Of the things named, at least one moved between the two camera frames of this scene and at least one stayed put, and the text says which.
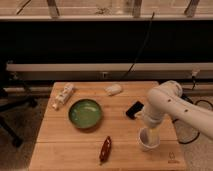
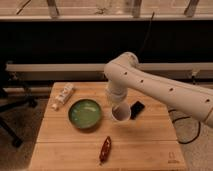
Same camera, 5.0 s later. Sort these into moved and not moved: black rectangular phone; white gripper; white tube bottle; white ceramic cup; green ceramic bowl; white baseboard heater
Moved: white ceramic cup; white gripper
Not moved: white baseboard heater; green ceramic bowl; black rectangular phone; white tube bottle
